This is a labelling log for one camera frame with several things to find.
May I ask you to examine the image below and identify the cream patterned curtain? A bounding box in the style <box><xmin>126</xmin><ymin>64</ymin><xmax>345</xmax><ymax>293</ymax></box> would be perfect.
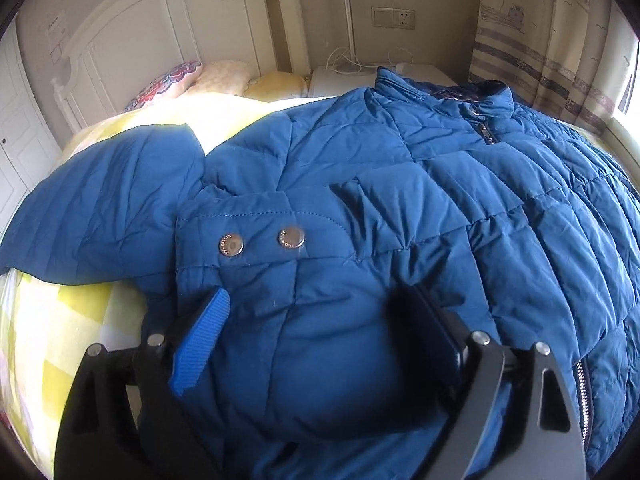
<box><xmin>470</xmin><ymin>0</ymin><xmax>639</xmax><ymax>134</ymax></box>

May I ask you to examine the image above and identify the wall socket panel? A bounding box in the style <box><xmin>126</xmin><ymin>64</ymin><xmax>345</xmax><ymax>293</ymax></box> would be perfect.
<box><xmin>371</xmin><ymin>6</ymin><xmax>416</xmax><ymax>30</ymax></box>

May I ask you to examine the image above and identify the white wardrobe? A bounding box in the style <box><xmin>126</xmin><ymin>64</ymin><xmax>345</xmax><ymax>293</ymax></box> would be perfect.
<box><xmin>0</xmin><ymin>24</ymin><xmax>61</xmax><ymax>230</ymax></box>

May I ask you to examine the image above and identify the floral patterned pillow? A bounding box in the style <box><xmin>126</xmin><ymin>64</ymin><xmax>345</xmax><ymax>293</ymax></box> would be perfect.
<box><xmin>124</xmin><ymin>61</ymin><xmax>204</xmax><ymax>113</ymax></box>

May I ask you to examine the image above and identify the yellow pillow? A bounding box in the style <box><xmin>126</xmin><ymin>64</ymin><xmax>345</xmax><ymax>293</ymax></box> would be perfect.
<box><xmin>243</xmin><ymin>70</ymin><xmax>308</xmax><ymax>102</ymax></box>

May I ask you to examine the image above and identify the white wall sticker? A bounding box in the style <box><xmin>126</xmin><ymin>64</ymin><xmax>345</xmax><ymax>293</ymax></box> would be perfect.
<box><xmin>46</xmin><ymin>10</ymin><xmax>70</xmax><ymax>64</ymax></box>

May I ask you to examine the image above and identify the blue puffer jacket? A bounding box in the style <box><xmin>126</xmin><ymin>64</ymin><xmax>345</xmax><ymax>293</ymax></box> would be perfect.
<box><xmin>1</xmin><ymin>68</ymin><xmax>639</xmax><ymax>479</ymax></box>

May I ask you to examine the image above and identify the white charger cable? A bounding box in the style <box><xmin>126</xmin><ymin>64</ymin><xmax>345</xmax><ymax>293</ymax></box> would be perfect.
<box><xmin>325</xmin><ymin>45</ymin><xmax>416</xmax><ymax>74</ymax></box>

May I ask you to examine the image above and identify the yellow checked bed sheet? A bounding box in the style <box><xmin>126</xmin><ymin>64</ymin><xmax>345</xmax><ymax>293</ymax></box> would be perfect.
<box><xmin>1</xmin><ymin>93</ymin><xmax>305</xmax><ymax>478</ymax></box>

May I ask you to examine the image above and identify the white wooden headboard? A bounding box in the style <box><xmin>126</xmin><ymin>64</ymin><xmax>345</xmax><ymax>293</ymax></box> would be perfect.
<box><xmin>51</xmin><ymin>0</ymin><xmax>311</xmax><ymax>133</ymax></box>

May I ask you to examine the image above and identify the white nightstand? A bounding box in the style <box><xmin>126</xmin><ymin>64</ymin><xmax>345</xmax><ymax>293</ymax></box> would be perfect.
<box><xmin>308</xmin><ymin>63</ymin><xmax>454</xmax><ymax>98</ymax></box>

